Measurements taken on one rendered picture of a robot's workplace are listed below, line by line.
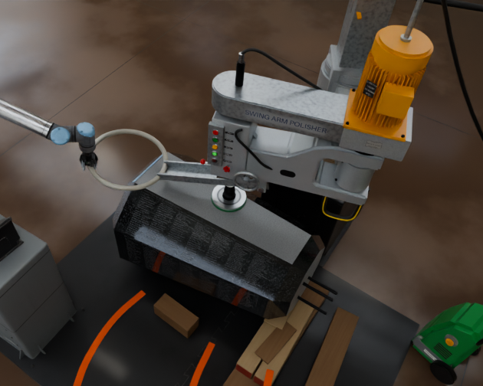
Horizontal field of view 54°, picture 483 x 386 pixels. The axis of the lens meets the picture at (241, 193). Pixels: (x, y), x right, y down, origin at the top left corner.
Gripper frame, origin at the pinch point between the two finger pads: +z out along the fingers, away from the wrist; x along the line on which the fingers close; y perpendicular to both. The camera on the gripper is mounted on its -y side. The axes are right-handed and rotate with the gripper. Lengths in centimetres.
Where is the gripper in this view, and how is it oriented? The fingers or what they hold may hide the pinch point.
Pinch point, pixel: (89, 167)
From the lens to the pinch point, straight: 304.3
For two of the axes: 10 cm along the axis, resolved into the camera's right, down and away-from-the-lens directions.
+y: 2.6, 8.0, -5.5
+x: 9.5, -0.9, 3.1
